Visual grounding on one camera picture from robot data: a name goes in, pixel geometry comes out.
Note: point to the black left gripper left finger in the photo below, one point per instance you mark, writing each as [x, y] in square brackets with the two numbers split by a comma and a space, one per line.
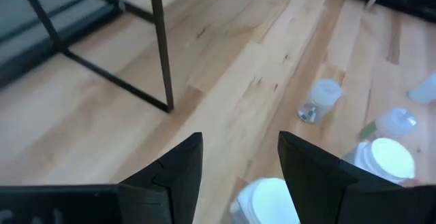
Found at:
[163, 190]

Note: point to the clear bottle with pills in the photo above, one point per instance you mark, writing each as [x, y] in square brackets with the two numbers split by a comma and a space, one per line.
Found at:
[323, 93]

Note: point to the black aluminium table frame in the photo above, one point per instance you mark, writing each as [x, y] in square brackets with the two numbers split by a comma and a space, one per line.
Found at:
[408, 9]

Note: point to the translucent white plastic bottle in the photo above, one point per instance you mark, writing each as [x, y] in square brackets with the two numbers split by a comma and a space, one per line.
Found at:
[424, 89]

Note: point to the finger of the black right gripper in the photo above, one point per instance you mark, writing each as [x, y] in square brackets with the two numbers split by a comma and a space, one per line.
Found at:
[370, 2]

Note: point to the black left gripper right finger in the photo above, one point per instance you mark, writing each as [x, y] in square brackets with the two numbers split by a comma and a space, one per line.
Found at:
[323, 190]

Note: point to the clear bottle green label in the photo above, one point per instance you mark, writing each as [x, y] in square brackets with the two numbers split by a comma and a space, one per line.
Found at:
[396, 122]

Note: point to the white labelled medicine bottle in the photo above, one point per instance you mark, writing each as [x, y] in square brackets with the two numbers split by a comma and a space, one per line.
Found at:
[269, 200]
[388, 157]

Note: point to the wooden shelf black metal frame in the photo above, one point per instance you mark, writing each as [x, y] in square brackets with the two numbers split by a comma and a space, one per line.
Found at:
[159, 30]

